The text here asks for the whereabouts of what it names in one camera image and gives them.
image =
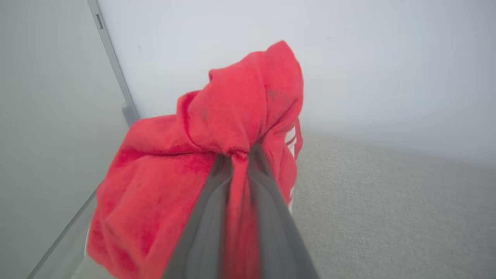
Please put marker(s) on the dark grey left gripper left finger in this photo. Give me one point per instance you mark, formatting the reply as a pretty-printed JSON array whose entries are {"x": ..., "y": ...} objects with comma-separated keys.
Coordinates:
[{"x": 201, "y": 232}]

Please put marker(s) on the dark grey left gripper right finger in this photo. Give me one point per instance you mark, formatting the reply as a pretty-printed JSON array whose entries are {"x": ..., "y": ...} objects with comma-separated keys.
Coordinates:
[{"x": 277, "y": 236}]

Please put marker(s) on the red Bulls 23 jersey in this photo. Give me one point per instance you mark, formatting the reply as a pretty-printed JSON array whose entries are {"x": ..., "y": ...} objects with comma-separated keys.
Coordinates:
[{"x": 162, "y": 186}]

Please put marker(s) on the grey fabric sofa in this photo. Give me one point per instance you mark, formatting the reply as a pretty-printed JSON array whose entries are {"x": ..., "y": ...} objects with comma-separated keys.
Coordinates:
[{"x": 387, "y": 217}]

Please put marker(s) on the grey metal pipe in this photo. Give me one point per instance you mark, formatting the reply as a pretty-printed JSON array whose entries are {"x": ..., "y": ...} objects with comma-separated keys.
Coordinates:
[{"x": 112, "y": 54}]

